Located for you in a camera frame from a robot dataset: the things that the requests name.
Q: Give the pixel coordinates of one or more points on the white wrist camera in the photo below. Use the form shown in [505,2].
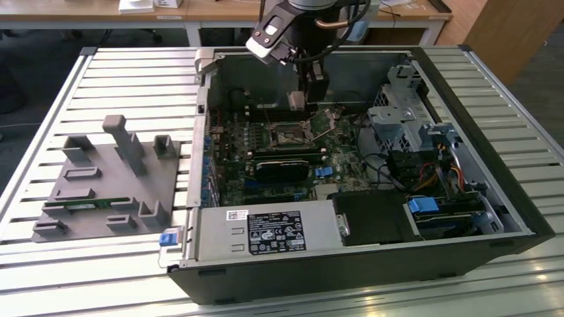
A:
[268,43]

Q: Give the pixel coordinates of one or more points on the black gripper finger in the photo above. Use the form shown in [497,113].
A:
[317,90]
[304,77]

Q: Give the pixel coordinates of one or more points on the CPU socket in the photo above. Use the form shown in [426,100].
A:
[288,135]

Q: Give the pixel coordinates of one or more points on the small white box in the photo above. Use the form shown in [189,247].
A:
[166,3]

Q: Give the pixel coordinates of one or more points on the wooden desk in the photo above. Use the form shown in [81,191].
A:
[65,14]

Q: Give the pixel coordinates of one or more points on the silver disk bay bracket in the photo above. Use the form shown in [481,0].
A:
[466,155]

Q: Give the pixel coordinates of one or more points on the black RAM stick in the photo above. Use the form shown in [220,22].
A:
[286,151]

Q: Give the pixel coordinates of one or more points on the small silver heatsink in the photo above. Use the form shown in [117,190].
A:
[325,191]

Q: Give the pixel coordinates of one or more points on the black hard disk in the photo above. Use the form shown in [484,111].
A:
[444,223]

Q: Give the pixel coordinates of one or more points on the green motherboard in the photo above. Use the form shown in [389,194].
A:
[342,155]

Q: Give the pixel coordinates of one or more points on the black plastic shroud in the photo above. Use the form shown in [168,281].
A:
[374,214]

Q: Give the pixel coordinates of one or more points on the black PC case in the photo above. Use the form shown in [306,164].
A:
[308,280]

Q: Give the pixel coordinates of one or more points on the blue disk carrier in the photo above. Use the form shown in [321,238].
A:
[422,205]

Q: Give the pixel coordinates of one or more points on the blue case latch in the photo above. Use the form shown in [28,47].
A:
[166,240]

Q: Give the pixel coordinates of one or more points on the grey parts rack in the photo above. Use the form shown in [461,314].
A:
[101,185]

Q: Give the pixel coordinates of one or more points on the wooden cabinet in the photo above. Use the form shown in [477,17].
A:
[506,33]

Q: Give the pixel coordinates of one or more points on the green RAM stick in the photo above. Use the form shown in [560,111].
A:
[102,202]

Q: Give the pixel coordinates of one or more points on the black graphics card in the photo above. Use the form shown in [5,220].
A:
[281,171]

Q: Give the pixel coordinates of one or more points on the silver drive cage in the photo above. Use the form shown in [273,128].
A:
[388,115]

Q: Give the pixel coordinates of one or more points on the silver power supply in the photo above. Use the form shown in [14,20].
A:
[210,231]

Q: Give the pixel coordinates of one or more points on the black RAM slot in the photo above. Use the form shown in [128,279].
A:
[277,114]

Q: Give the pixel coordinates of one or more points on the silver CPU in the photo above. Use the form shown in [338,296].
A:
[296,100]

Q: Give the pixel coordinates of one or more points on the blue board connector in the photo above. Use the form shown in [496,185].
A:
[322,171]

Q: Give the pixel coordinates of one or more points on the large white box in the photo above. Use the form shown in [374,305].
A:
[133,6]

